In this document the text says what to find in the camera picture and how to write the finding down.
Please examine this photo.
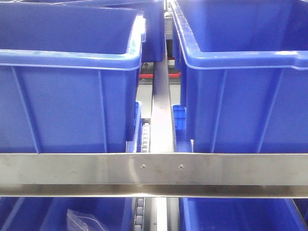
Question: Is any steel shelf crossbar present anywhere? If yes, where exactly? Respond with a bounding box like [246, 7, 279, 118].
[0, 153, 308, 198]

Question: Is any blue bin rear left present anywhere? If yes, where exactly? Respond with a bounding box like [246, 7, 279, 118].
[102, 0, 166, 63]

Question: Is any blue bin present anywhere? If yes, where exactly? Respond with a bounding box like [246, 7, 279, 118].
[102, 0, 166, 63]
[171, 0, 308, 153]
[0, 197, 133, 231]
[179, 198, 308, 231]
[0, 2, 145, 154]

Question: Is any blue bin front left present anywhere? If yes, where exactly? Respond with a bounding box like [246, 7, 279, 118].
[0, 2, 145, 154]

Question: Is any blue bin front right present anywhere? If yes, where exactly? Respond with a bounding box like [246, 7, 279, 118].
[171, 0, 308, 153]

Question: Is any blue bin lower right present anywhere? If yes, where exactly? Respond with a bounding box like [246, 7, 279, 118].
[179, 198, 308, 231]

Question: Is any clear plastic bag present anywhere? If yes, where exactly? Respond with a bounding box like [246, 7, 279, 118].
[66, 209, 108, 231]

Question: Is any blue bin lower left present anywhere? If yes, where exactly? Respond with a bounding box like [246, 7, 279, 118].
[0, 197, 133, 231]

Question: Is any steel centre divider rail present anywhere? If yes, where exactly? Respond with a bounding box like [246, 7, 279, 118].
[149, 60, 176, 154]

